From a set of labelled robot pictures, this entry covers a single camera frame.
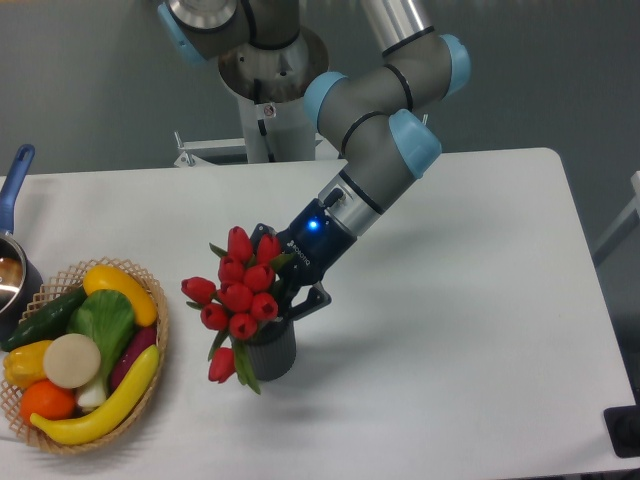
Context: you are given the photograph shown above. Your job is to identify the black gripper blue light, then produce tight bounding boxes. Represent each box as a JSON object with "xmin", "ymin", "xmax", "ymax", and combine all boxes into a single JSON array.
[{"xmin": 250, "ymin": 199, "xmax": 357, "ymax": 321}]

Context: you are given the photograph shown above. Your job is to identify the red tulip bouquet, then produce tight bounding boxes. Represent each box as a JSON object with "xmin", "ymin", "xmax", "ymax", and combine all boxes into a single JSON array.
[{"xmin": 181, "ymin": 226, "xmax": 292, "ymax": 394}]

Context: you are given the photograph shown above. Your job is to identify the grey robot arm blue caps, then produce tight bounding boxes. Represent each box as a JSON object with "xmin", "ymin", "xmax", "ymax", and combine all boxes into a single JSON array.
[{"xmin": 158, "ymin": 1, "xmax": 471, "ymax": 320}]

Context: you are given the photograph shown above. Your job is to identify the dark grey ribbed vase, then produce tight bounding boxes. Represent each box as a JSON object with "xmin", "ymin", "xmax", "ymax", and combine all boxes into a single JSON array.
[{"xmin": 231, "ymin": 320, "xmax": 297, "ymax": 385}]

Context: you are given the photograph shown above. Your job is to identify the purple sweet potato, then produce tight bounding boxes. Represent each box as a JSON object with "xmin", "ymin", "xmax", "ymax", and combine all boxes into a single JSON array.
[{"xmin": 109, "ymin": 326, "xmax": 157, "ymax": 392}]

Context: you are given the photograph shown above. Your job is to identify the green leafy bok choy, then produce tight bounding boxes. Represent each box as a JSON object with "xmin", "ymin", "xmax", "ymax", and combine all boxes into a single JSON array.
[{"xmin": 66, "ymin": 290, "xmax": 135, "ymax": 413}]

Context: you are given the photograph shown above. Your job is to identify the woven wicker basket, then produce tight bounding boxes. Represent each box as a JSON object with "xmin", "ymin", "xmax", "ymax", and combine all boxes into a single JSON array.
[{"xmin": 1, "ymin": 257, "xmax": 169, "ymax": 455}]

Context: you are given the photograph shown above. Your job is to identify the beige round disc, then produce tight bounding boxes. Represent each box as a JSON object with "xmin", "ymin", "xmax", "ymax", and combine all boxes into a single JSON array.
[{"xmin": 43, "ymin": 333, "xmax": 101, "ymax": 389}]

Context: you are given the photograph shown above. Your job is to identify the green cucumber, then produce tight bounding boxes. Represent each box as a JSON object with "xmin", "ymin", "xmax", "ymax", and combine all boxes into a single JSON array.
[{"xmin": 1, "ymin": 288, "xmax": 87, "ymax": 352}]

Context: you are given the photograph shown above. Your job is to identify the orange fruit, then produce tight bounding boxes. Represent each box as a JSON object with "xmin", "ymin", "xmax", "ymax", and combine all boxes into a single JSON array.
[{"xmin": 20, "ymin": 380, "xmax": 76, "ymax": 424}]

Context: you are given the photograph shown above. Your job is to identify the yellow bell pepper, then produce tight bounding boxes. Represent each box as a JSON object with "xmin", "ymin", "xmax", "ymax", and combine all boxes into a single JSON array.
[{"xmin": 3, "ymin": 340, "xmax": 53, "ymax": 390}]

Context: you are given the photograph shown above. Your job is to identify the yellow banana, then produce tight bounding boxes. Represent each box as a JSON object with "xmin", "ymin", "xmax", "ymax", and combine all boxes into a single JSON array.
[{"xmin": 30, "ymin": 345, "xmax": 160, "ymax": 446}]

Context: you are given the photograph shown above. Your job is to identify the black device at table edge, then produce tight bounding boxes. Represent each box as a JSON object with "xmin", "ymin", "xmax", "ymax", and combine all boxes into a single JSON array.
[{"xmin": 603, "ymin": 405, "xmax": 639, "ymax": 458}]

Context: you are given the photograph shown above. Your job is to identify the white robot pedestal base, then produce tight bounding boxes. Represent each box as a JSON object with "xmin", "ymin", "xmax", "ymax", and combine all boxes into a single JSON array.
[{"xmin": 174, "ymin": 96, "xmax": 342, "ymax": 168}]

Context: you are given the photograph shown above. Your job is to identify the blue handled saucepan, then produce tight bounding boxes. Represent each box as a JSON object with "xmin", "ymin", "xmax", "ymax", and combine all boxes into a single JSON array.
[{"xmin": 1, "ymin": 144, "xmax": 43, "ymax": 341}]

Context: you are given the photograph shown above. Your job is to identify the white furniture frame right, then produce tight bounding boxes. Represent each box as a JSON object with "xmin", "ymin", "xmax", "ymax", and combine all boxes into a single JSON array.
[{"xmin": 592, "ymin": 171, "xmax": 639, "ymax": 268}]

